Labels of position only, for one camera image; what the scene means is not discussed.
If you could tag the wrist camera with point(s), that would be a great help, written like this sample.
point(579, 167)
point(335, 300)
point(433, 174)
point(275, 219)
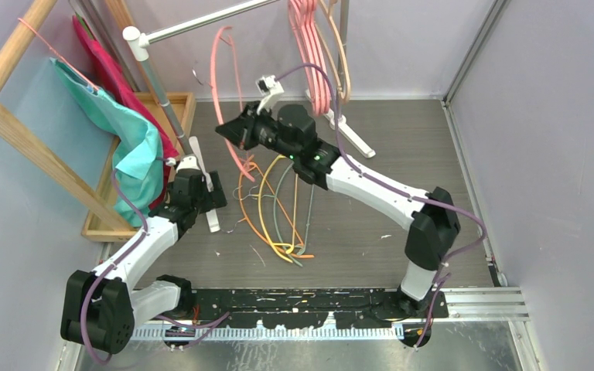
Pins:
point(188, 163)
point(271, 90)

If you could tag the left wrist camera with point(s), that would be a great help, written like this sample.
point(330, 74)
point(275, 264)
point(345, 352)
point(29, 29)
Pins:
point(188, 163)

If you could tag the pink plastic hanger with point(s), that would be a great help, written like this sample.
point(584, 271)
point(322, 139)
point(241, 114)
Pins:
point(328, 77)
point(324, 89)
point(301, 17)

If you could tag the yellow plastic hanger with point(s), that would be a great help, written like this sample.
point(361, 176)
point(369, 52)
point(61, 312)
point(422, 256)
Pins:
point(292, 251)

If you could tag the pink red cloth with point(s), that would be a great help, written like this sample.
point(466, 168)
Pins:
point(110, 78)

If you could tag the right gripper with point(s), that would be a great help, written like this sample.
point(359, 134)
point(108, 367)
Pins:
point(240, 131)

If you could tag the white garment rack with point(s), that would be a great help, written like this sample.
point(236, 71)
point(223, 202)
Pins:
point(139, 42)

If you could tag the beige plastic hanger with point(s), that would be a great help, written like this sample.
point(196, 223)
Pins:
point(336, 13)

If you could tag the thin pink wire hanger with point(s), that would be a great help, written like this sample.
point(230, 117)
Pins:
point(223, 36)

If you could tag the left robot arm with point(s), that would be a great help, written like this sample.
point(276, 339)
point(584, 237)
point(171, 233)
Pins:
point(102, 307)

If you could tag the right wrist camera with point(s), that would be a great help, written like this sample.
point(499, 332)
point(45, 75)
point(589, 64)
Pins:
point(271, 90)

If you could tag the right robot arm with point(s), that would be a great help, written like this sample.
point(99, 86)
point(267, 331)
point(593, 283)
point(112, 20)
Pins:
point(429, 219)

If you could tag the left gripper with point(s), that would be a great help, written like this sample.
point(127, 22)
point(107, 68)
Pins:
point(216, 200)

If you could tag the teal cloth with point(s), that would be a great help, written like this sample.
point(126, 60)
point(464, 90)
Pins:
point(138, 171)

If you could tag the green plastic hanger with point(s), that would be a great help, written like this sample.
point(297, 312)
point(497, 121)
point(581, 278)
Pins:
point(276, 230)

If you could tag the wooden drying rack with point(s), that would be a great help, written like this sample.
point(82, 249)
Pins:
point(102, 224)

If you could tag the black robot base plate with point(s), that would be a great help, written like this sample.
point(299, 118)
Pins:
point(303, 315)

